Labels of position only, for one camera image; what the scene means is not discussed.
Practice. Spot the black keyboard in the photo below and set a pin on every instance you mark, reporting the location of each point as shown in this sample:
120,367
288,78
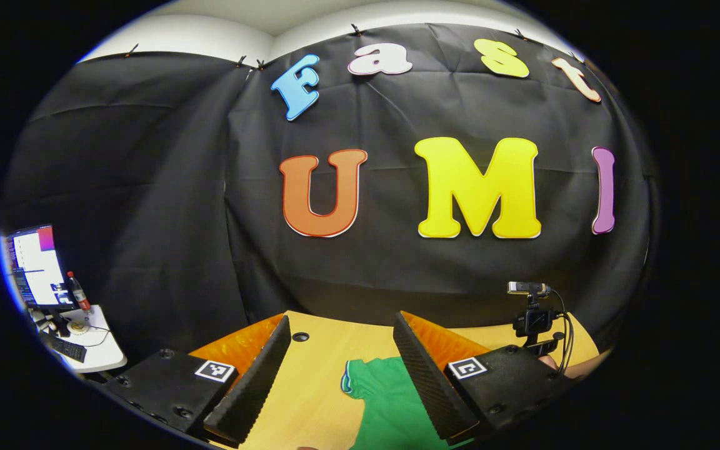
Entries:
66,349

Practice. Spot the white side table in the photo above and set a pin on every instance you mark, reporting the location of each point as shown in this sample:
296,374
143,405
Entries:
107,353

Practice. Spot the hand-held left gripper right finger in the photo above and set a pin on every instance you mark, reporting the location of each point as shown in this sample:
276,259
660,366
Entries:
425,381

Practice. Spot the green T-shirt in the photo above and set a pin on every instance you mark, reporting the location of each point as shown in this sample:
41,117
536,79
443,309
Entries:
385,406

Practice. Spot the row of black cloth clips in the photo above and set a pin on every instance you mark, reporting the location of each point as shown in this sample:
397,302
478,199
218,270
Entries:
355,30

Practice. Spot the red capped drink bottle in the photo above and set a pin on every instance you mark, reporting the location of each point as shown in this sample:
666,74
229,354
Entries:
79,297

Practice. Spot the small round white device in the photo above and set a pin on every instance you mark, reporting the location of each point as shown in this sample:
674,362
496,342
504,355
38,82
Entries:
79,326

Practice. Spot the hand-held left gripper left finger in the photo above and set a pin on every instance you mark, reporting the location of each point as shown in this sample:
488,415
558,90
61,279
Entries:
254,387

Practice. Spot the computer monitor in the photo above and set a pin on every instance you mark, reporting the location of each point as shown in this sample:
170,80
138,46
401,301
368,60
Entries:
35,269

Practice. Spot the black backdrop cloth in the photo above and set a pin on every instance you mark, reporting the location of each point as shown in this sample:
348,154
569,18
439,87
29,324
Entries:
179,187

